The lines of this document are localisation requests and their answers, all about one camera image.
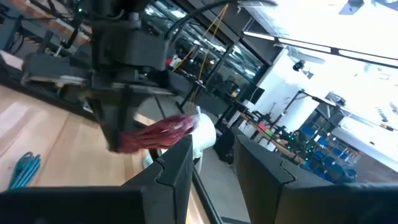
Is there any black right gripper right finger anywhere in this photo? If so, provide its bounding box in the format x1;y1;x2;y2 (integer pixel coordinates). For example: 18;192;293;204
233;133;398;224

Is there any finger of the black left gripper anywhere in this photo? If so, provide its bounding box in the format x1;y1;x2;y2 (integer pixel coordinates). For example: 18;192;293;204
124;90;139;134
88;90;125;152

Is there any shelf with blue bins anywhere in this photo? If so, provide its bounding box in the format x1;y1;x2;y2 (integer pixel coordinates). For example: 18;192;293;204
298;123;358;184

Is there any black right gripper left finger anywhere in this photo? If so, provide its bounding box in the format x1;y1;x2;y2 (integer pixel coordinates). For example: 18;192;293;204
0;135;194;224

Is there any yellow hanging cord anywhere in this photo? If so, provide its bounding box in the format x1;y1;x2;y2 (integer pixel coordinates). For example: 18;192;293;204
174;2;229;103

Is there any wooden workbench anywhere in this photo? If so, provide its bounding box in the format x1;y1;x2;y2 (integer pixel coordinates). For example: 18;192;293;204
239;113;307;166

